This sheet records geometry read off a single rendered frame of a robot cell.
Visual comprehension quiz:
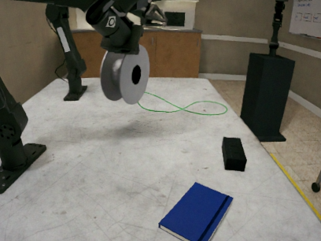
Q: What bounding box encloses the blue notebook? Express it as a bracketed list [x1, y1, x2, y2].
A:
[158, 182, 234, 241]

